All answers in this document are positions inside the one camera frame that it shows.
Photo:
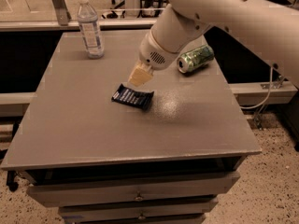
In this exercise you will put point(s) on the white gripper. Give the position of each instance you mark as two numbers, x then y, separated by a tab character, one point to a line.
154	55

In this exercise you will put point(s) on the blue rxbar blueberry wrapper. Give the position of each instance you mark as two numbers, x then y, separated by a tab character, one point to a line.
127	96

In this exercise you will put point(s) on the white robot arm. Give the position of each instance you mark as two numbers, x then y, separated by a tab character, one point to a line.
268	30

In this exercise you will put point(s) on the clear plastic water bottle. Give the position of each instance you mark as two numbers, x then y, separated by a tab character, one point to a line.
90	30

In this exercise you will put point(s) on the green soda can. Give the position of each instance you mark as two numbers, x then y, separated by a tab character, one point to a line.
194	59

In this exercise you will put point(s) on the grey top drawer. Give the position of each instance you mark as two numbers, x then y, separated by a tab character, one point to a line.
133	190

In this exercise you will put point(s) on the grey drawer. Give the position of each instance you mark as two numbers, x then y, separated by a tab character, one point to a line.
133	190
138	210

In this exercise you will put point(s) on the metal rail frame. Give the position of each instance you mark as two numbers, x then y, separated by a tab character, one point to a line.
105	24

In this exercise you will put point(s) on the metal bracket post left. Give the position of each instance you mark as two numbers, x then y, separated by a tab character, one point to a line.
61	11

